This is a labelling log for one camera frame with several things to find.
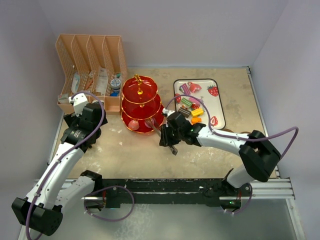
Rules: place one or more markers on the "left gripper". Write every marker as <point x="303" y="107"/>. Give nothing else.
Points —
<point x="72" y="119"/>

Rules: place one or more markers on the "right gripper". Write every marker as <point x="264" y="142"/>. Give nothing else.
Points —
<point x="165" y="140"/>

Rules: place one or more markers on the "metal serving tongs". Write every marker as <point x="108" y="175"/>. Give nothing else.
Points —
<point x="157" y="130"/>

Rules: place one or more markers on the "pink peach pastry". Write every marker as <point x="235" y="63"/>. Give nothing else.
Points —
<point x="134" y="125"/>

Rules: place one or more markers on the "red three-tier cake stand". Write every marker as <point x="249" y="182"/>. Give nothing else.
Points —
<point x="141" y="101"/>

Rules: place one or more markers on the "white strawberry enamel tray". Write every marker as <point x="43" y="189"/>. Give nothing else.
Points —
<point x="202" y="99"/>

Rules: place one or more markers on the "pink heart cake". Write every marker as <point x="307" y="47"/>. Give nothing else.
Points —
<point x="194" y="88"/>

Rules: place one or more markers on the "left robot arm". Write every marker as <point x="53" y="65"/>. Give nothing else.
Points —
<point x="41" y="210"/>

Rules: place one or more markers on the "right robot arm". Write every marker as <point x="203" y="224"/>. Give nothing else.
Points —
<point x="259" y="156"/>

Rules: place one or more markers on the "upper orange fish pastry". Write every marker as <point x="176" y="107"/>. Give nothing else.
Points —
<point x="196" y="120"/>

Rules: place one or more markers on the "small carton box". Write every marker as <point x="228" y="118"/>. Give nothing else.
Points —
<point x="63" y="99"/>

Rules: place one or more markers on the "chocolate cake slice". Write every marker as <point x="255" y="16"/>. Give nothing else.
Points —
<point x="185" y="112"/>

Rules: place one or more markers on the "green striped cake slice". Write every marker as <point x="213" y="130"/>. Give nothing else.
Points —
<point x="185" y="103"/>

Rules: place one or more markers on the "white blue tube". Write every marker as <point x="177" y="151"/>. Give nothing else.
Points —
<point x="75" y="83"/>

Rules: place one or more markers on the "pink striped cake slice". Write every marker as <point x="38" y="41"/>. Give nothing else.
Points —
<point x="195" y="100"/>

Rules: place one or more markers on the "left brown round coaster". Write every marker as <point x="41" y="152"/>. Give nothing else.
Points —
<point x="227" y="130"/>

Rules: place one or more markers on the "purple striped cake slice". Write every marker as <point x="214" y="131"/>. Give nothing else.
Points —
<point x="185" y="89"/>

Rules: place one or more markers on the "peach desk file organizer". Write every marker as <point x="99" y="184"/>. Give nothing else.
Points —
<point x="98" y="59"/>

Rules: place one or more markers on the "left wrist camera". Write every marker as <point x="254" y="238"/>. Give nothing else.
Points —
<point x="78" y="102"/>

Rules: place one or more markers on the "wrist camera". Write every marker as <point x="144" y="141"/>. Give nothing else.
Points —
<point x="78" y="102"/>
<point x="166" y="112"/>

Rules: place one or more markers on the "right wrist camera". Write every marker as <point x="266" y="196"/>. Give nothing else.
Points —
<point x="166" y="112"/>

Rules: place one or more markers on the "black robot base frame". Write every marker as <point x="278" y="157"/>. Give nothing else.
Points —
<point x="211" y="192"/>

